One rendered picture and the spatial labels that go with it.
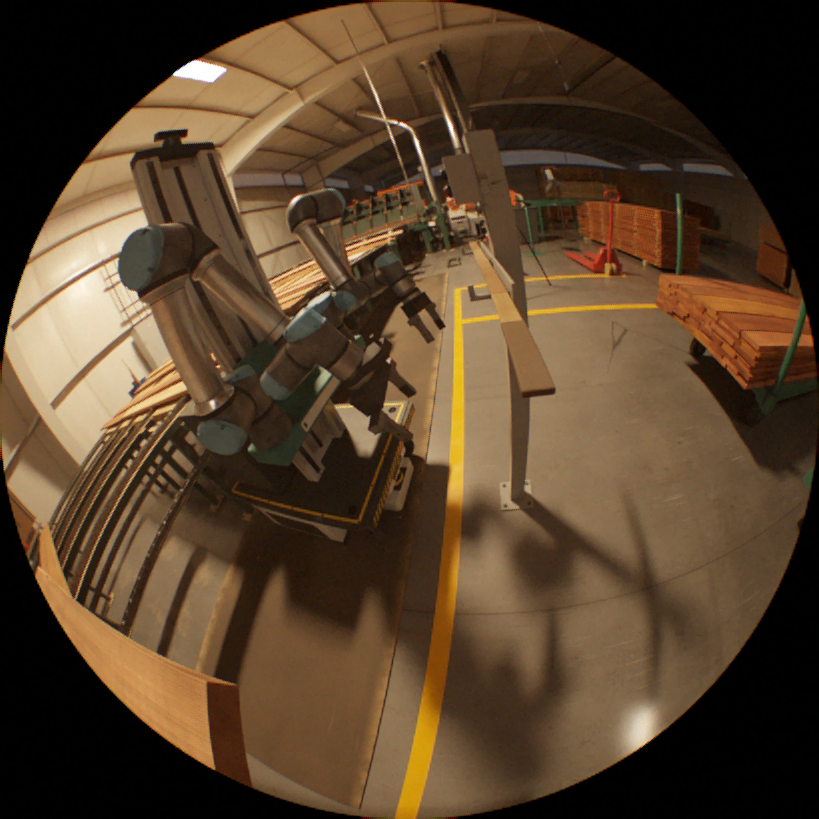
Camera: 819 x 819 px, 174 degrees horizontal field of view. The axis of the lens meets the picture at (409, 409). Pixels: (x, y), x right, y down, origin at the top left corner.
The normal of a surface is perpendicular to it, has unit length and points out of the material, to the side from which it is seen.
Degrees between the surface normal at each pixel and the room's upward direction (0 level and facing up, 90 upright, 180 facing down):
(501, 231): 90
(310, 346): 90
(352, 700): 0
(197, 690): 0
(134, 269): 82
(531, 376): 0
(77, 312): 88
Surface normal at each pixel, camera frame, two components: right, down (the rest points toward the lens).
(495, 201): -0.15, 0.67
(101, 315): 0.96, -0.12
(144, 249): 0.15, 0.50
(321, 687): -0.28, -0.73
